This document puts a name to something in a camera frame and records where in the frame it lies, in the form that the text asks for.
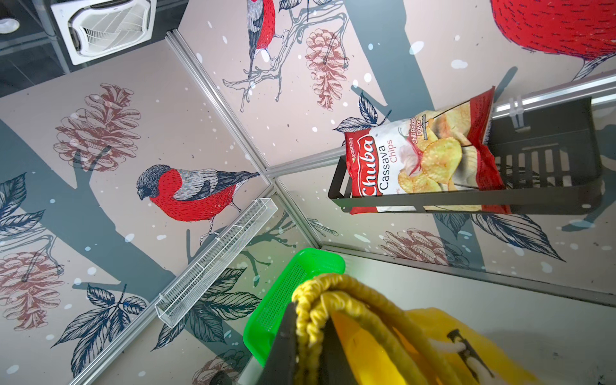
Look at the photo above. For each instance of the red cassava chips bag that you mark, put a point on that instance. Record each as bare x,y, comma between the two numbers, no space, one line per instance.
432,152

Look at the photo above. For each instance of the green plastic tray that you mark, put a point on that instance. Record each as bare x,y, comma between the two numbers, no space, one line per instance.
262,326

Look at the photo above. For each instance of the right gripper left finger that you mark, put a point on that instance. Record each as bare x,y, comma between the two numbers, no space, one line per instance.
281,364

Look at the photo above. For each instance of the yellow shorts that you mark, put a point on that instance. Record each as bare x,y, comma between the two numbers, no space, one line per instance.
383,344

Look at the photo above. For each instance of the black wall basket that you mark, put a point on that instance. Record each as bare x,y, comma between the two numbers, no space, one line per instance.
548,158

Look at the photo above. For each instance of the white wire mesh basket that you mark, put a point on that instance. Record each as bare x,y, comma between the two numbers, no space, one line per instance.
183,293

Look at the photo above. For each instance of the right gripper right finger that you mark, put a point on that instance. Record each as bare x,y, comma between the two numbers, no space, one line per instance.
334,368

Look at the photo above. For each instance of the white ceiling vent fan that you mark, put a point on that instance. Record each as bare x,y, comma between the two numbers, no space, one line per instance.
93,29

